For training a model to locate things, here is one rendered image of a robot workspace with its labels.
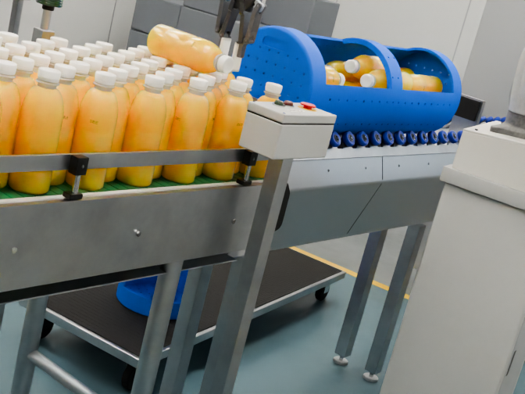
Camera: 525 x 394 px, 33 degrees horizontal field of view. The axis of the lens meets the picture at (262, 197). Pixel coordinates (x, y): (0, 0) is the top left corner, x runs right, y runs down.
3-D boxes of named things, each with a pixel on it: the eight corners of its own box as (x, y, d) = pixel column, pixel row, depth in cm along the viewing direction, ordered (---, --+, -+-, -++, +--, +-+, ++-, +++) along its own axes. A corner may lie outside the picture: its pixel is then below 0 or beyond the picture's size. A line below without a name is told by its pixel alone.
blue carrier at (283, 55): (448, 144, 297) (473, 60, 290) (295, 149, 228) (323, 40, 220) (376, 119, 313) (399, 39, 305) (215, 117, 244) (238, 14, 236)
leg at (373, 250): (350, 363, 343) (395, 212, 327) (341, 367, 338) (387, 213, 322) (337, 357, 346) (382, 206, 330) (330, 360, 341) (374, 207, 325)
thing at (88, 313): (337, 301, 404) (346, 270, 401) (130, 402, 275) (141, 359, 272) (244, 259, 427) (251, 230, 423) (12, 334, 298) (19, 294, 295)
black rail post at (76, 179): (82, 198, 163) (91, 157, 161) (69, 200, 161) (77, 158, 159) (74, 195, 164) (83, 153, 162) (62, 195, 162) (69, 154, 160)
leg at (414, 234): (380, 381, 335) (428, 226, 319) (372, 384, 330) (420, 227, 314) (367, 374, 338) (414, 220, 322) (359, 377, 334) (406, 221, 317)
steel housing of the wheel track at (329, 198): (544, 209, 400) (569, 137, 391) (242, 271, 229) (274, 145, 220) (487, 188, 416) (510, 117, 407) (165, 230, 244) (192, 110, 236)
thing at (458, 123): (473, 141, 335) (486, 101, 331) (469, 141, 332) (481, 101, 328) (450, 132, 341) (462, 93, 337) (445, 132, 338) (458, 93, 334)
